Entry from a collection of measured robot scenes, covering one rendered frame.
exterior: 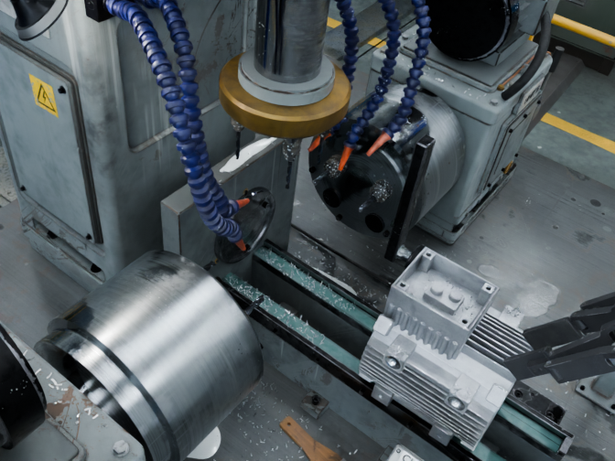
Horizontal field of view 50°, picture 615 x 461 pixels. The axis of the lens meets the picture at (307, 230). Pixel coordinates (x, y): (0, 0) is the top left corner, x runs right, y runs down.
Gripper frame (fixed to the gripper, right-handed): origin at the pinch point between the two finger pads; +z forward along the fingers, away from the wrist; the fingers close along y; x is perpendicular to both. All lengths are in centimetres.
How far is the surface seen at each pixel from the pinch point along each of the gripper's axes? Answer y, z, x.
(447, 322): -0.9, 11.0, -7.0
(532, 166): -91, 47, -1
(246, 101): 1.9, 11.3, -46.2
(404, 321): -0.5, 17.2, -9.5
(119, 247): 11, 49, -45
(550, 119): -250, 130, 15
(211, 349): 22.3, 22.4, -24.3
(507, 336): -7.8, 10.6, 0.9
